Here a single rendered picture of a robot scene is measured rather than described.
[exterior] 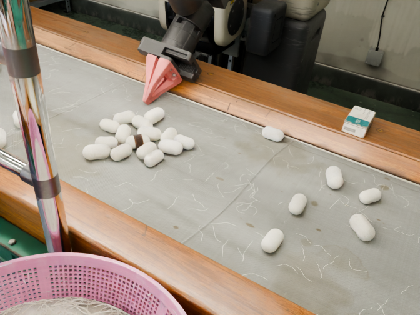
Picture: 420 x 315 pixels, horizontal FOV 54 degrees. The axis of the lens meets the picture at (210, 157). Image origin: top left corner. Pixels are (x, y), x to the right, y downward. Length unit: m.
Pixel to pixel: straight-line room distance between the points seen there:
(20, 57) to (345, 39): 2.38
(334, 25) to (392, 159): 1.99
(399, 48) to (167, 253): 2.27
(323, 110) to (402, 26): 1.85
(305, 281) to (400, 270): 0.11
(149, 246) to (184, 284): 0.06
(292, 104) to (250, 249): 0.32
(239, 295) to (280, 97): 0.42
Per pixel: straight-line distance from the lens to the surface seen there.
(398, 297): 0.49
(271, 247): 0.47
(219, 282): 0.41
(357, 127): 0.66
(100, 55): 0.87
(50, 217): 0.42
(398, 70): 2.62
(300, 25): 1.42
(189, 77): 0.72
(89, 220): 0.47
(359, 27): 2.58
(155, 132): 0.61
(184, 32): 0.73
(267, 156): 0.62
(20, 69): 0.34
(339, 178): 0.58
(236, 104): 0.71
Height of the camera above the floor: 1.09
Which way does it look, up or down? 36 degrees down
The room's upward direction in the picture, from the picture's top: 6 degrees clockwise
